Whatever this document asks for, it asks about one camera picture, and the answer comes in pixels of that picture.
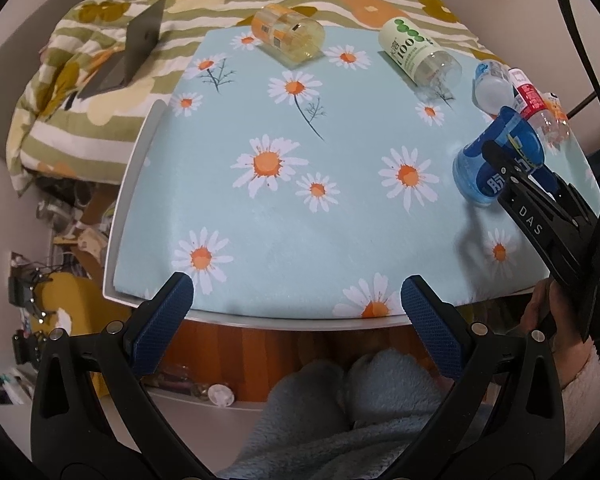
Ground yellow orange cut bottle cup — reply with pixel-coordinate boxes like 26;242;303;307
251;4;326;66

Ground white blue-label cut bottle cup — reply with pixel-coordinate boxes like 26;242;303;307
472;60;515;115

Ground dark grey laptop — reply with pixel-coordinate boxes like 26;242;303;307
76;0;166;99

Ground daisy print light-blue tablecloth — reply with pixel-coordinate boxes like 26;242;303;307
111;27;546;320

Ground red label clear bottle cup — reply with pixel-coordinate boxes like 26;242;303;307
508;67;566;148

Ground grey fleece trouser legs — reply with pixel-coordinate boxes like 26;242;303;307
218;349;445;479

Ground person right hand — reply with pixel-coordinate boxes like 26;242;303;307
520;278;593;388

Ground green striped floral quilt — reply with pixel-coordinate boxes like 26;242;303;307
5;0;489;193

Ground cream green-dot cut bottle cup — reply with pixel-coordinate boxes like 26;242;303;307
378;16;463;90

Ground blue cut bottle cup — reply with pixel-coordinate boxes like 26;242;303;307
452;106;545;207

